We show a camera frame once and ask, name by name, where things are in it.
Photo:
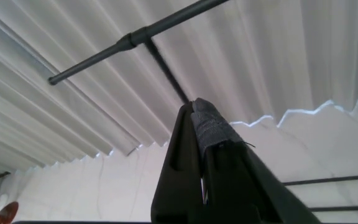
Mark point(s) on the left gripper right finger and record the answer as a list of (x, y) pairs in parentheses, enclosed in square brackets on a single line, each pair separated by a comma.
[(235, 186)]

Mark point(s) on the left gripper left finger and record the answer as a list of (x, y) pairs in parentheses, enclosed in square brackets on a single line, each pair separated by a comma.
[(179, 174)]

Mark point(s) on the dark grey long-sleeved shirt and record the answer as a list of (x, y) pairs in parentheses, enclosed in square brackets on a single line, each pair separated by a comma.
[(210, 130)]

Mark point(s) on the black clothes rack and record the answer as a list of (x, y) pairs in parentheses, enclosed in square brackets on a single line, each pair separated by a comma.
[(141, 35)]

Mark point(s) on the white curtain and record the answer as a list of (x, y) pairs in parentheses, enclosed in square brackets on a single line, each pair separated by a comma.
[(259, 62)]

